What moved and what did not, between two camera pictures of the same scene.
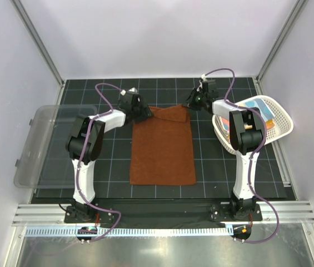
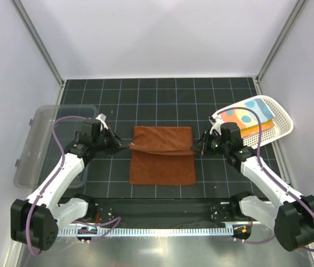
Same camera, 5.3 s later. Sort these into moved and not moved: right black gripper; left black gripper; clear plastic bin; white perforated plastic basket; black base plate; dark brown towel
Moved: right black gripper; dark brown towel; left black gripper
Not moved: white perforated plastic basket; black base plate; clear plastic bin
